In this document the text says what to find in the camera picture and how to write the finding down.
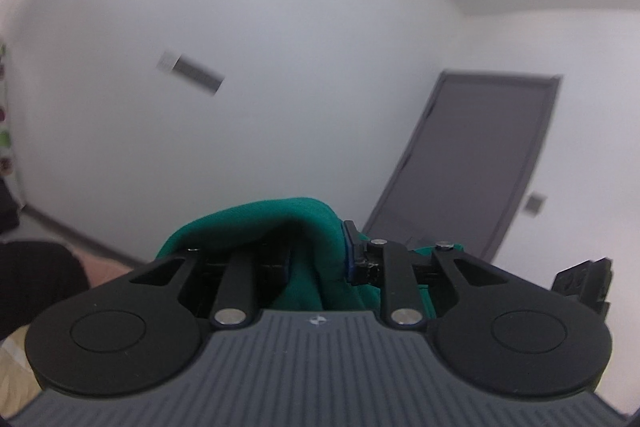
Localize black jacket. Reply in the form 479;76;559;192
0;241;92;340

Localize grey wall plate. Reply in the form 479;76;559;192
156;51;225;96

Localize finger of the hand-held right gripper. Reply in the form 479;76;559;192
551;257;614;315

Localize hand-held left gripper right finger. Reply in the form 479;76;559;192
342;219;502;328

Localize grey wall switch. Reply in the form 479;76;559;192
523;193;548;218

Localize green hoodie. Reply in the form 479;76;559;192
155;197;468;314

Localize dark grey door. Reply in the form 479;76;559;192
361;69;562;265

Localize patchwork blanket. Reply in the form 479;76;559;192
0;244;138;427

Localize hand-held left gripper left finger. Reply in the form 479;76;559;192
129;247;294;327

